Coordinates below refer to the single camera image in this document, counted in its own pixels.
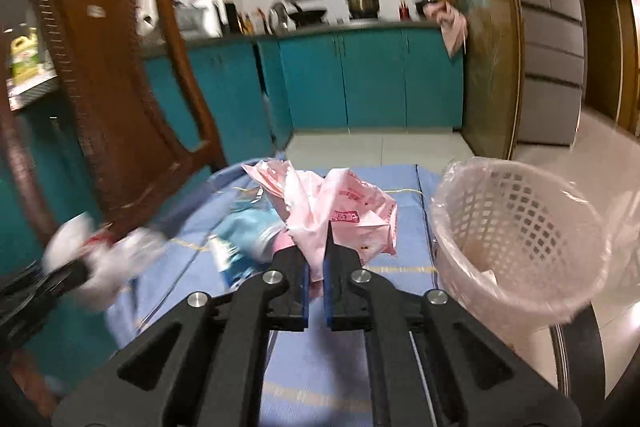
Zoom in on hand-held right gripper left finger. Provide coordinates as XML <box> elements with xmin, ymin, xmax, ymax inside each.
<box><xmin>52</xmin><ymin>243</ymin><xmax>310</xmax><ymax>427</ymax></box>

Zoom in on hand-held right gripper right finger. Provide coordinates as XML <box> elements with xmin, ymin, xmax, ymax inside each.
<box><xmin>322</xmin><ymin>223</ymin><xmax>582</xmax><ymax>427</ymax></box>

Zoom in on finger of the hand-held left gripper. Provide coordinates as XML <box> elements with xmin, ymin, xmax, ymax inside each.
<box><xmin>46</xmin><ymin>258</ymin><xmax>93</xmax><ymax>295</ymax></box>

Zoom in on pink plastic bag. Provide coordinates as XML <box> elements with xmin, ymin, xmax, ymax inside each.
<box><xmin>241</xmin><ymin>159</ymin><xmax>398</xmax><ymax>283</ymax></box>

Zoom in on pink lined mesh wastebasket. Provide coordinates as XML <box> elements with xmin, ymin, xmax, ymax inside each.
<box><xmin>429</xmin><ymin>156</ymin><xmax>613</xmax><ymax>343</ymax></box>

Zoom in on teal snack packet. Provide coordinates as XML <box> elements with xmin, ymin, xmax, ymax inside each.
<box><xmin>210</xmin><ymin>202</ymin><xmax>296</xmax><ymax>280</ymax></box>

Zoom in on light blue cloth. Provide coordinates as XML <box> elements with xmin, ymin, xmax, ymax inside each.
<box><xmin>105</xmin><ymin>152</ymin><xmax>446</xmax><ymax>427</ymax></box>

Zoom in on brown wooden chair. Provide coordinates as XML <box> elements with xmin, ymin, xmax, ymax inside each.
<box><xmin>0</xmin><ymin>0</ymin><xmax>228</xmax><ymax>238</ymax></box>

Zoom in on teal base cabinets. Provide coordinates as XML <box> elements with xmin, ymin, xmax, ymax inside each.
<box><xmin>0</xmin><ymin>26</ymin><xmax>466</xmax><ymax>388</ymax></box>

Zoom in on yellow plastic bottle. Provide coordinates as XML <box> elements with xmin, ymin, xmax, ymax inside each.
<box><xmin>10</xmin><ymin>28</ymin><xmax>41</xmax><ymax>86</ymax></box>

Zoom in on steel kettle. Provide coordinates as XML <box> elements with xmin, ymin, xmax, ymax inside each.
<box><xmin>269</xmin><ymin>3</ymin><xmax>293</xmax><ymax>34</ymax></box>

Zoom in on black wok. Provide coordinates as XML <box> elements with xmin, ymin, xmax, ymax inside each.
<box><xmin>290</xmin><ymin>4</ymin><xmax>328</xmax><ymax>28</ymax></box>

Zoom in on wood framed glass door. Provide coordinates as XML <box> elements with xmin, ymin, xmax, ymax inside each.
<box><xmin>425</xmin><ymin>0</ymin><xmax>526</xmax><ymax>160</ymax></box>

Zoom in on pink towel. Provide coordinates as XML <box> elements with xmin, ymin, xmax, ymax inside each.
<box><xmin>424</xmin><ymin>2</ymin><xmax>468</xmax><ymax>59</ymax></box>

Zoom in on large steel pot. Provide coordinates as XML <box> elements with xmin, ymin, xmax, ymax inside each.
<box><xmin>346</xmin><ymin>0</ymin><xmax>382</xmax><ymax>20</ymax></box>

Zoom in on white kitchen appliance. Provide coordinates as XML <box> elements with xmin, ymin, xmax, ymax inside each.
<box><xmin>175</xmin><ymin>0</ymin><xmax>226</xmax><ymax>35</ymax></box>

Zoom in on silver refrigerator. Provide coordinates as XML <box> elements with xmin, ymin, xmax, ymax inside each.
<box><xmin>500</xmin><ymin>0</ymin><xmax>586</xmax><ymax>146</ymax></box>

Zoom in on brown wooden door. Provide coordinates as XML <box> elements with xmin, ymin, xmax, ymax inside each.
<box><xmin>582</xmin><ymin>0</ymin><xmax>621</xmax><ymax>124</ymax></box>

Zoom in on wooden doorway frame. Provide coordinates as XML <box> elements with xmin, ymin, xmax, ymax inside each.
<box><xmin>570</xmin><ymin>0</ymin><xmax>640</xmax><ymax>138</ymax></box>

